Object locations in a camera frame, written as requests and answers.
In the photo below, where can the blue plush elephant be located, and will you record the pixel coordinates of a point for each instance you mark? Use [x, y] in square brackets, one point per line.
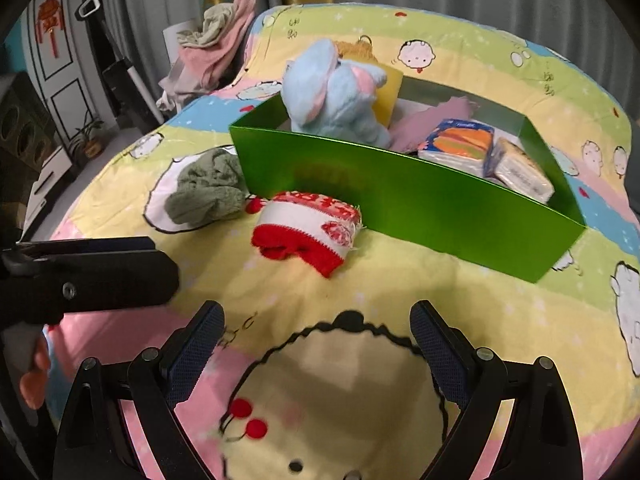
[325, 95]

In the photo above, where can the blue orange tissue pack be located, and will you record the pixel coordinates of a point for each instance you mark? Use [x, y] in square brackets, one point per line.
[455, 147]

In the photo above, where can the red knot wall decoration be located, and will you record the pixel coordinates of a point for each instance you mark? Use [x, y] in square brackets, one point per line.
[50, 20]

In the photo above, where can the grey green cloth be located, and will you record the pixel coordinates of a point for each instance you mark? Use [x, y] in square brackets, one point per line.
[205, 190]

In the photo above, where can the white cabinet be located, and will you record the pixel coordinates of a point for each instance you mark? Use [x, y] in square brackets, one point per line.
[50, 185]

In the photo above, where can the potted plant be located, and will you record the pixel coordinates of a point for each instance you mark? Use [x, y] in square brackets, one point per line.
[87, 140]

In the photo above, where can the purple cloth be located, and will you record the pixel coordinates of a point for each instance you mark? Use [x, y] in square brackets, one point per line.
[420, 125]

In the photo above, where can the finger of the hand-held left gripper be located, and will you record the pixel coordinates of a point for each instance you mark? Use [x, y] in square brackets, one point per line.
[115, 280]
[135, 244]

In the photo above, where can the person's left hand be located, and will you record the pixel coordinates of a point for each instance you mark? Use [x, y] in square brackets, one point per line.
[35, 385]

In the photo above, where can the white grey clothes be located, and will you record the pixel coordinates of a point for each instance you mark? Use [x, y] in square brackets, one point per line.
[182, 85]

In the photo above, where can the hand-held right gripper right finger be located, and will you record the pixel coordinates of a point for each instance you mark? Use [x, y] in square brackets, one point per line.
[440, 355]

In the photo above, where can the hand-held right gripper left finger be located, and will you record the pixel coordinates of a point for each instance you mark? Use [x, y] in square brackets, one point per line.
[195, 355]

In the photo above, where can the green cardboard box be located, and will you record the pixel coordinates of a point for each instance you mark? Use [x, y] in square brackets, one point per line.
[400, 200]

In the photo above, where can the red white knitted sock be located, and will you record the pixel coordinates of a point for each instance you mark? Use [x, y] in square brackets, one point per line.
[305, 230]

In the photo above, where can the white panel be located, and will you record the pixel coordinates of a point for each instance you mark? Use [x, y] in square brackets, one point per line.
[181, 32]

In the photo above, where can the pink garment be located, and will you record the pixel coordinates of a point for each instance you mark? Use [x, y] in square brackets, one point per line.
[225, 55]

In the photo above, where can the yellow green sponge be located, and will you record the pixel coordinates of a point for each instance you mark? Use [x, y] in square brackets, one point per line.
[390, 95]

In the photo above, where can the pale green garment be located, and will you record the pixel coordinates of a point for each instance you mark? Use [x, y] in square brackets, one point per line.
[210, 27]

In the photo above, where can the striped cartoon printed blanket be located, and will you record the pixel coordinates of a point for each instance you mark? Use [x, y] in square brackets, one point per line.
[400, 285]

